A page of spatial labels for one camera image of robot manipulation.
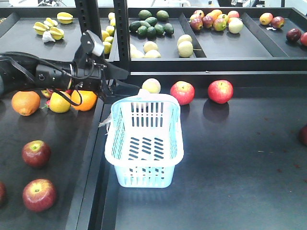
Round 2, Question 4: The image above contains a white garlic bulb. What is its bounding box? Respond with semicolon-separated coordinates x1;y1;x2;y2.
42;31;56;43

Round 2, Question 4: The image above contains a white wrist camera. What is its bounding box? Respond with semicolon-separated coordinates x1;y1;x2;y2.
81;30;104;57

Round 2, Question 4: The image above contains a black fruit display stand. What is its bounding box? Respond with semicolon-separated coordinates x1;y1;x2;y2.
0;8;307;230

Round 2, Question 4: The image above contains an orange fruit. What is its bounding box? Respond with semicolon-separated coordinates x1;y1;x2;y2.
71;90;98;111
11;91;40;116

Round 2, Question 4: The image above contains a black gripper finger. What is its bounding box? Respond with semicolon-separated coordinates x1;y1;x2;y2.
104;62;129;80
99;80;140;101

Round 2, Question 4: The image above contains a light blue plastic basket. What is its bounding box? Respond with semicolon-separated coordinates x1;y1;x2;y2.
105;92;184;188

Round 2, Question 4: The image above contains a yellow starfruit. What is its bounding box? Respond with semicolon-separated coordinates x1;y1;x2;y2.
57;12;73;24

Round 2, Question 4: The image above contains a dark red apple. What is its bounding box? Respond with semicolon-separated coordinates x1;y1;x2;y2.
41;89;54;99
0;181;7;206
22;140;51;168
23;178;57;212

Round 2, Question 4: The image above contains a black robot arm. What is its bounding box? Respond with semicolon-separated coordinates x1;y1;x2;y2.
0;45;140;104

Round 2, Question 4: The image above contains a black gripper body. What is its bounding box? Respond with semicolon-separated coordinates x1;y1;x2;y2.
71;45;104;95

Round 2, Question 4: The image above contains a yellow lemon-like fruit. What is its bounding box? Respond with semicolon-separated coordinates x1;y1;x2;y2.
49;92;71;113

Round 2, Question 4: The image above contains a pale yellow peach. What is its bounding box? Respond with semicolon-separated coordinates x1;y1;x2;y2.
142;78;161;93

